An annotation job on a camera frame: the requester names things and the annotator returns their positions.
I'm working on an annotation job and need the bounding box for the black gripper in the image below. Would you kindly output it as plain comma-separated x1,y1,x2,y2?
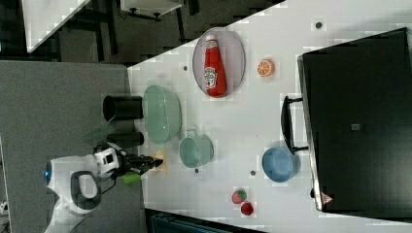
116,153,162,177

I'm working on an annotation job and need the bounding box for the peeled toy banana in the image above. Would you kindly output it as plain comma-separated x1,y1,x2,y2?
150,149,168,176

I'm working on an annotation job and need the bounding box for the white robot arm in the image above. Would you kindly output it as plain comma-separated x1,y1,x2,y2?
44,146,164,233

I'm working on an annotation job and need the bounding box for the green mug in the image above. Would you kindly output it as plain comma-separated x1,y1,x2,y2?
179,129,214,168

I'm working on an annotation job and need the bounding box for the green toy pear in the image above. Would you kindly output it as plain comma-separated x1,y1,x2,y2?
121,172,141,184

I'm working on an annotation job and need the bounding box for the small black pot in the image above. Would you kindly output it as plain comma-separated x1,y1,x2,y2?
107,132,145,149

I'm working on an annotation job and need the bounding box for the green plastic colander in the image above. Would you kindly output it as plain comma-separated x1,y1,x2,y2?
142,80,182,145

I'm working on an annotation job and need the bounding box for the large black pot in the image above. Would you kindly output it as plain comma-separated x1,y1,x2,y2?
102,95,143,121

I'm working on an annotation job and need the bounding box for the pink toy strawberry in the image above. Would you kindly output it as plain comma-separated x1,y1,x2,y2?
231,189,247,204

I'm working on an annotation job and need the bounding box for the red ketchup bottle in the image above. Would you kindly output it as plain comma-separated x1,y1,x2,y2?
204,35,226,97

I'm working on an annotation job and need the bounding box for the red toy berry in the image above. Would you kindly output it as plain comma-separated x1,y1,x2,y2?
241,202,254,216

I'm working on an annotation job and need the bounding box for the blue bowl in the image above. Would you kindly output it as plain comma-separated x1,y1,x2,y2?
261,148,300,183

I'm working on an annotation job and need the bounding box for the grey oval plate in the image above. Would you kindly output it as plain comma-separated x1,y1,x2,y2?
192,27,246,96

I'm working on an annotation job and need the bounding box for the orange slice toy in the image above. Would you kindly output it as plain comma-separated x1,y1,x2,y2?
257,58,275,78

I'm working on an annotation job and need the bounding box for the black toaster oven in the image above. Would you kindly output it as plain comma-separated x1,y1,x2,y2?
296,28,412,222

